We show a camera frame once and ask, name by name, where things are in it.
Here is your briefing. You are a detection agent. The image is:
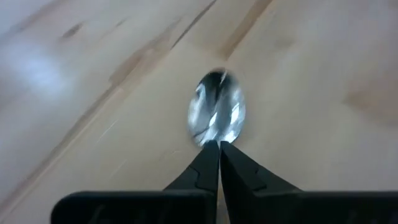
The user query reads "lavender handle spoon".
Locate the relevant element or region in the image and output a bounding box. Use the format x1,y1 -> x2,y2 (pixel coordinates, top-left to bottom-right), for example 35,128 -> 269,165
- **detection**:
186,68 -> 246,147

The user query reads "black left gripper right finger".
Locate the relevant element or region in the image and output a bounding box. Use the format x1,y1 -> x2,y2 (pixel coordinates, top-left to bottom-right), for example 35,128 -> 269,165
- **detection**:
220,141 -> 398,224

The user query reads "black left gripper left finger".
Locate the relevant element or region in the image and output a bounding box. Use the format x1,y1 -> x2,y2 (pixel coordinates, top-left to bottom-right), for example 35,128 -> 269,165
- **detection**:
50,140 -> 220,224

